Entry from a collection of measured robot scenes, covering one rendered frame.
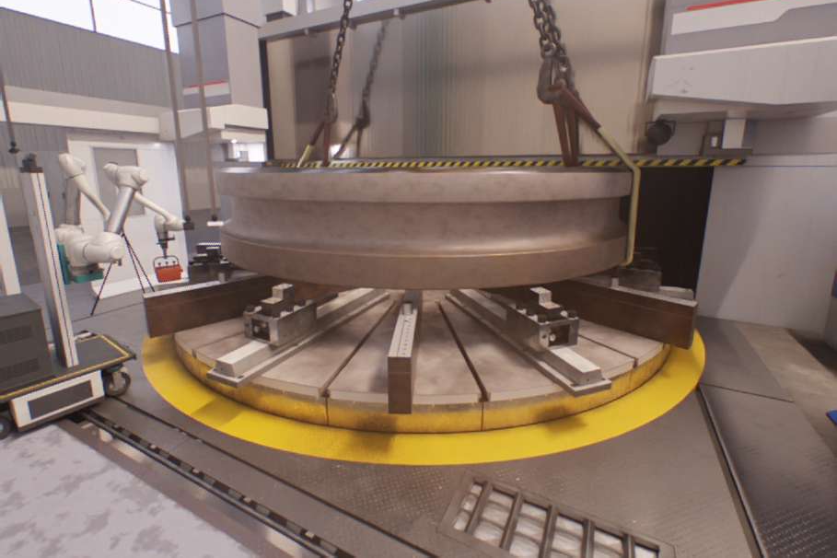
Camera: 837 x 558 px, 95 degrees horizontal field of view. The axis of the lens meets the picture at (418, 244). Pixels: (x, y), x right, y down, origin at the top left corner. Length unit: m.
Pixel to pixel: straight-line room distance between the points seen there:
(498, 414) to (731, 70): 2.91
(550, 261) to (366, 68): 4.67
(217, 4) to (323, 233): 4.43
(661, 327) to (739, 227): 2.14
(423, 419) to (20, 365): 2.72
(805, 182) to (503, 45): 3.74
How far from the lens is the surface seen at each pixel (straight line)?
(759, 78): 3.71
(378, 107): 6.57
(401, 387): 2.43
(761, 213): 5.73
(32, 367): 3.79
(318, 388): 2.86
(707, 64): 3.67
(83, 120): 6.77
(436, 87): 6.11
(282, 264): 3.39
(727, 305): 5.88
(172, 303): 4.09
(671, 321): 3.88
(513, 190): 2.97
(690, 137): 4.59
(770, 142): 4.70
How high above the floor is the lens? 1.76
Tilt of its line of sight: 11 degrees down
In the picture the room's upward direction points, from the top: straight up
